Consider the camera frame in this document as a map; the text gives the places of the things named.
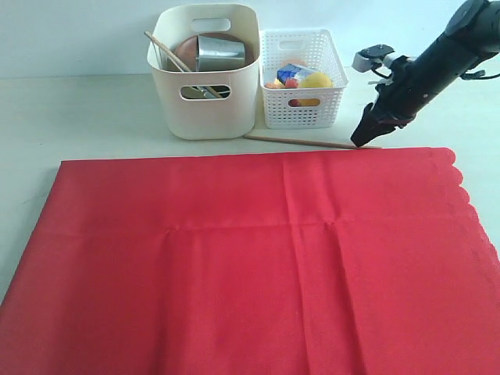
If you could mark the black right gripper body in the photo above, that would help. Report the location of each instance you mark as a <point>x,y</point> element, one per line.
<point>414,83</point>

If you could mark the white perforated basket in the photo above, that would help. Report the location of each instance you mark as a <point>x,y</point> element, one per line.
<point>316,47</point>

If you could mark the red toy sausage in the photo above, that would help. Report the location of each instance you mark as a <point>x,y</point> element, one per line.
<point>292,83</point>

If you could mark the red tablecloth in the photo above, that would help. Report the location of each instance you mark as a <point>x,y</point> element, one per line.
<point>360,262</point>

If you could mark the brown egg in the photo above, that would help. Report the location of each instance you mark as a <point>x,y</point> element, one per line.
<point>297,62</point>

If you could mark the cream plastic bin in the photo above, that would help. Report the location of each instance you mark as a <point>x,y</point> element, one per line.
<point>207,118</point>

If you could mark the blue white milk carton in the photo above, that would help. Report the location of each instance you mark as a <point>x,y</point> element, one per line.
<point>293,71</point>

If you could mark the yellow lemon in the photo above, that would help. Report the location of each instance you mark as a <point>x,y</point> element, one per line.
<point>314,80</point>

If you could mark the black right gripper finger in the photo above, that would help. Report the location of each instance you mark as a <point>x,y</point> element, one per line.
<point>381,128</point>
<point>367,129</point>

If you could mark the metal table knife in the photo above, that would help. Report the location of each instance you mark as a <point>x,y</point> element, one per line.
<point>202,93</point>

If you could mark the wooden chopstick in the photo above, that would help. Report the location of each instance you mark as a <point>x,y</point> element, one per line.
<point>181,65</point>
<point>323,144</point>

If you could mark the brown wooden plate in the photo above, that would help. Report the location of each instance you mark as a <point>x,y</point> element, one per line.
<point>187,49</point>

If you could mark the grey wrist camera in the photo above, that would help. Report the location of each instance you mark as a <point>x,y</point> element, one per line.
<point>375,57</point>

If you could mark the stainless steel cup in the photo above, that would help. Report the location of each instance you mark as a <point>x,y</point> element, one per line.
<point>215,54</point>

